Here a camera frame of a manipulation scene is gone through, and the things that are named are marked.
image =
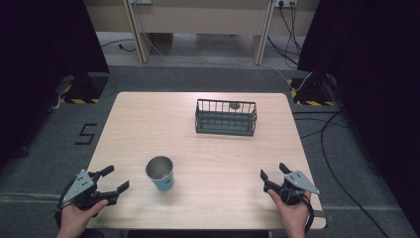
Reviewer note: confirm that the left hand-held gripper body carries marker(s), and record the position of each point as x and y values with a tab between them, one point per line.
80	185

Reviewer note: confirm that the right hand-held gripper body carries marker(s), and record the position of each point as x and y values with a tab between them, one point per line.
299	182

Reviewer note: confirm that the blue metal cup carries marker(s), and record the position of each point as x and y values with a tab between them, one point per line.
164	181

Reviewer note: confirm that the person's right hand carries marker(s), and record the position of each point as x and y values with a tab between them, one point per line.
294	216

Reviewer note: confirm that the person's left hand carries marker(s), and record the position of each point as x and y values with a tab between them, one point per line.
74	220

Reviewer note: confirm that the dark round disc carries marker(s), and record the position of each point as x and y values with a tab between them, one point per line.
235	105

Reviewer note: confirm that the stand base with striped tape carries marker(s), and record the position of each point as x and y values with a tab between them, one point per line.
84	89
313	91

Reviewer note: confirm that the black curtain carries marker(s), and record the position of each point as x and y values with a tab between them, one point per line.
373	82
39	49

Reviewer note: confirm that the white wall socket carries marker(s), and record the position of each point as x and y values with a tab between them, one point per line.
285	2

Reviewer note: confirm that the beige desk frame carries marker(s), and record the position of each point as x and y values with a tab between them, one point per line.
198	23

